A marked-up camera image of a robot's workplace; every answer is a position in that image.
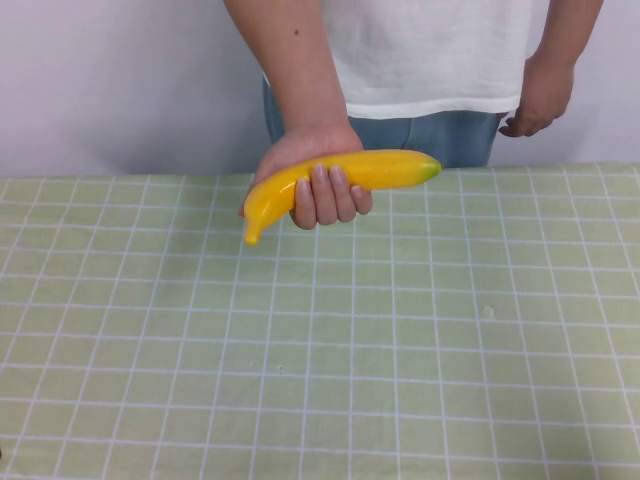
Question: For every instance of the person's right hand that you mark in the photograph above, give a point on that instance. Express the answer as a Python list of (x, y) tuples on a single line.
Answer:
[(320, 142)]

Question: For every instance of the person's left hand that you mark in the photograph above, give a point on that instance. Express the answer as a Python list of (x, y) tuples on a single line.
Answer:
[(542, 110)]

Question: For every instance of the yellow plastic banana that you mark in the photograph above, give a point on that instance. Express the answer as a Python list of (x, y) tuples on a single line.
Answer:
[(390, 170)]

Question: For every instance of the blue jeans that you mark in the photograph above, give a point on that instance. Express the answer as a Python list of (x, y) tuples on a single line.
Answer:
[(440, 140)]

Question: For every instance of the green white-grid tablecloth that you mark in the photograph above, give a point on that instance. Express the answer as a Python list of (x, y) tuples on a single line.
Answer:
[(200, 350)]

